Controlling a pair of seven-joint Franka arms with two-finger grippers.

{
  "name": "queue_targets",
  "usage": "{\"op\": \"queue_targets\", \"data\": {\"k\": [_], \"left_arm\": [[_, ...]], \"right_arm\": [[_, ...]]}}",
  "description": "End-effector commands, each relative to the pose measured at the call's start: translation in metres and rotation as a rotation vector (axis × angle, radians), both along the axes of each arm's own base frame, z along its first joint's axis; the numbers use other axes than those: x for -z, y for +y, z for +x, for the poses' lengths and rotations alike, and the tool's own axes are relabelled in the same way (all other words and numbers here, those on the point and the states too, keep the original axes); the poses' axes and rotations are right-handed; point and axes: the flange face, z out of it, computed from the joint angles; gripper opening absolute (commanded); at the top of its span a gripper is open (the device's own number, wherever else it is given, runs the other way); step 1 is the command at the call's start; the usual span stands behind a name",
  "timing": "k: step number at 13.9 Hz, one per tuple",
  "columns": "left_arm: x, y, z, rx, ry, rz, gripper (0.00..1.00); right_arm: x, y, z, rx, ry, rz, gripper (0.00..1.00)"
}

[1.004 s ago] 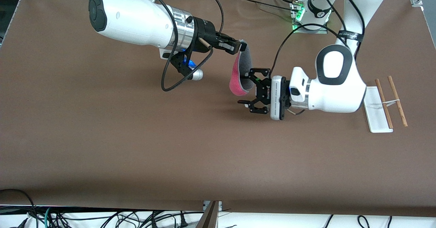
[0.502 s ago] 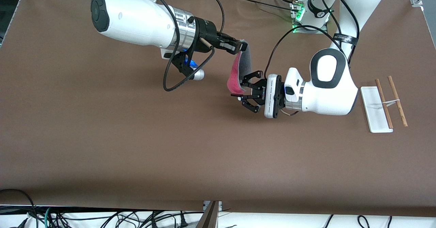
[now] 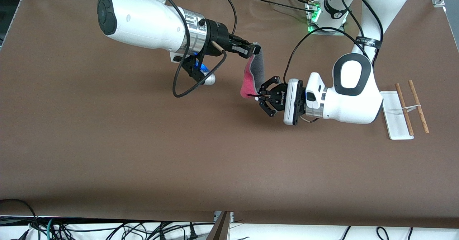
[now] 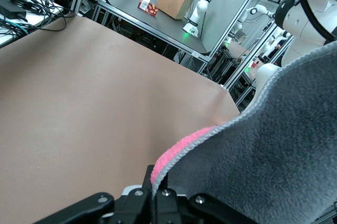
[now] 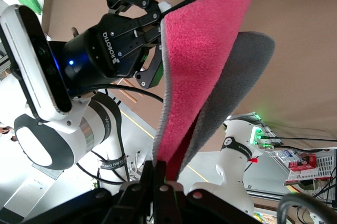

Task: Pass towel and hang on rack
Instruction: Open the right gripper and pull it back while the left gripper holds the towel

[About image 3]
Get pink and grey towel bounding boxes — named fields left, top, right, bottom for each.
left=240, top=48, right=264, bottom=100

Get white rack with wooden rods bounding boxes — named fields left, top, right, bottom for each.
left=379, top=80, right=430, bottom=140

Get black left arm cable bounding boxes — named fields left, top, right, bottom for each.
left=283, top=0, right=385, bottom=87

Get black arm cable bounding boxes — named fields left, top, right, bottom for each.
left=283, top=0, right=385, bottom=87
left=142, top=0, right=238, bottom=98

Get black cable across table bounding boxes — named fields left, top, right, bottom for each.
left=244, top=0, right=316, bottom=13

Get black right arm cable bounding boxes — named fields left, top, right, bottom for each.
left=142, top=0, right=238, bottom=98

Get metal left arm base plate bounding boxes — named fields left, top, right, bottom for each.
left=306, top=0, right=347, bottom=36

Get thick black floor cable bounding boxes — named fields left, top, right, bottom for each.
left=0, top=199, right=41, bottom=240

